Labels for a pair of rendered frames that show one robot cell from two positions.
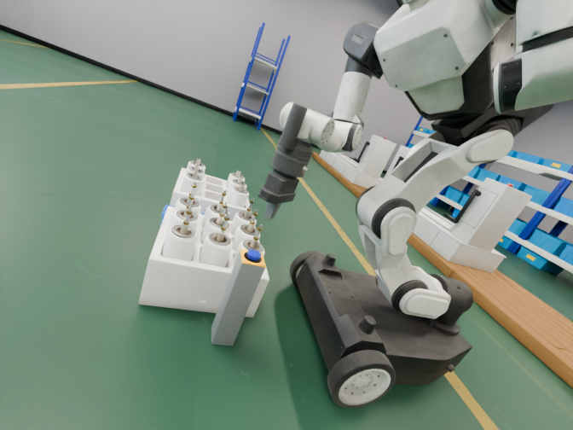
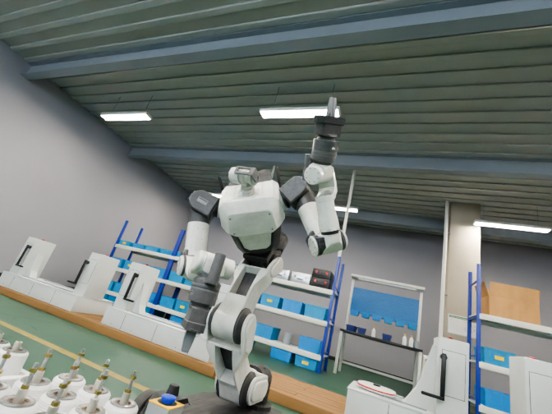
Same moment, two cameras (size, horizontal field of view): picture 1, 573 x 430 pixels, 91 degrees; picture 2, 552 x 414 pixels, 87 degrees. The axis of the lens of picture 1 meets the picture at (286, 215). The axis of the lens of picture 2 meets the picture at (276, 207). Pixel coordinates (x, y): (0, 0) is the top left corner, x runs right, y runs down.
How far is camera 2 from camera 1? 0.64 m
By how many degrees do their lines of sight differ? 60
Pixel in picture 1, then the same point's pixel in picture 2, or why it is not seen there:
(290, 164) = (213, 296)
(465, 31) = (277, 213)
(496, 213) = not seen: hidden behind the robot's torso
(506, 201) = not seen: hidden behind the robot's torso
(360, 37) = (204, 200)
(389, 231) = (246, 334)
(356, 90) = (204, 234)
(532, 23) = (327, 227)
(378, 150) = (101, 269)
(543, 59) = (332, 239)
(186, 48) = not seen: outside the picture
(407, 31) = (246, 207)
